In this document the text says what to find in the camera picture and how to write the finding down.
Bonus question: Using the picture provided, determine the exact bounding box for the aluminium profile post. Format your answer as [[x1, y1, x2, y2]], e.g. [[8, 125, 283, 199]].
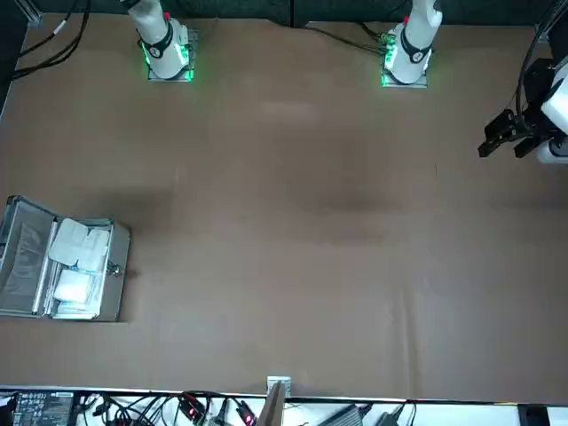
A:
[[259, 375, 293, 426]]

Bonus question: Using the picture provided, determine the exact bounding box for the black box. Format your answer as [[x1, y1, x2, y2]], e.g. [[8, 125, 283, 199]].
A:
[[517, 403, 550, 426]]

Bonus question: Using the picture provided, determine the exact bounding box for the black base cable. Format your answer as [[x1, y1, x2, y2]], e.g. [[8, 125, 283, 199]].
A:
[[304, 21, 388, 59]]

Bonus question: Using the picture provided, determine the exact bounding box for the silver aluminium medical kit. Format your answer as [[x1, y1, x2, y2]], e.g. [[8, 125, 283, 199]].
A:
[[0, 194, 133, 324]]

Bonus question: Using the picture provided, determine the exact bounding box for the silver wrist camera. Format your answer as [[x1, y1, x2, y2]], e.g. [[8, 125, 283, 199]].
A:
[[535, 140, 568, 166]]

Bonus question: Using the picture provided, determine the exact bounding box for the grey power adapter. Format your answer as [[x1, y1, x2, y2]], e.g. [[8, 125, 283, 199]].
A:
[[322, 404, 375, 426]]

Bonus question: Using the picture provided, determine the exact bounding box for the black Chicony power adapter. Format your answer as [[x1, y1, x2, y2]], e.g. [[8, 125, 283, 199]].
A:
[[7, 390, 77, 426]]

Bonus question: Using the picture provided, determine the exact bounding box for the aluminium frame post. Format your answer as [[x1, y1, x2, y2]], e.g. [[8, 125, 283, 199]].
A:
[[15, 0, 45, 27]]

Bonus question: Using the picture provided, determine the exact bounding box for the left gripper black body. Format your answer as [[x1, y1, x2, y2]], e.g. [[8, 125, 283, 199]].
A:
[[514, 102, 556, 143]]

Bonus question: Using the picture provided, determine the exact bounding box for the black cable with white label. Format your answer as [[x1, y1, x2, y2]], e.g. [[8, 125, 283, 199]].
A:
[[17, 0, 76, 59]]

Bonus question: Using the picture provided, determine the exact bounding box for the black plug with red light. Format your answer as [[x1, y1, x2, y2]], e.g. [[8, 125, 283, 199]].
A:
[[233, 398, 259, 426], [177, 392, 210, 422]]

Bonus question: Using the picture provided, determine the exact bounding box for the small black camera module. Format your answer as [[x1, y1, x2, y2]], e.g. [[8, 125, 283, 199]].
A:
[[525, 57, 556, 106]]

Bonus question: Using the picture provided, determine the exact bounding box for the small black power adapter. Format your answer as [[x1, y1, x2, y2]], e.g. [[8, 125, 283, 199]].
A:
[[375, 404, 412, 426]]

